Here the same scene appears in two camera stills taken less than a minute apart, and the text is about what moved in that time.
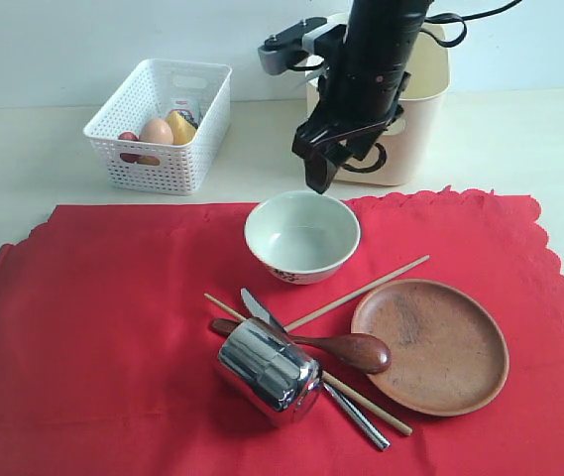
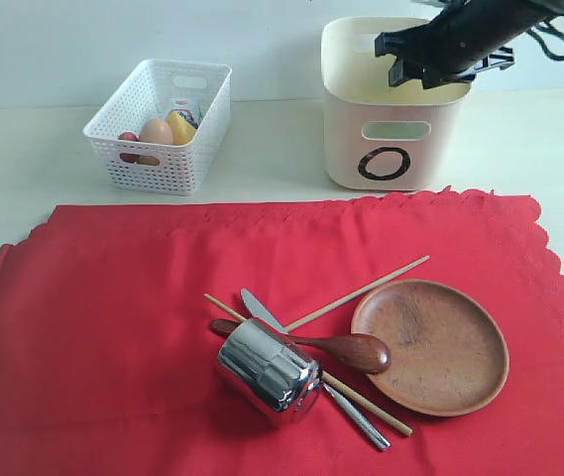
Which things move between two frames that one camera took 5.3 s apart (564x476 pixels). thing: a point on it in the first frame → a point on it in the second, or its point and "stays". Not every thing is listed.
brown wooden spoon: x=357 y=351 stays
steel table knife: x=261 y=312 stays
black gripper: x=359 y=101 → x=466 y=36
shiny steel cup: x=271 y=372 stays
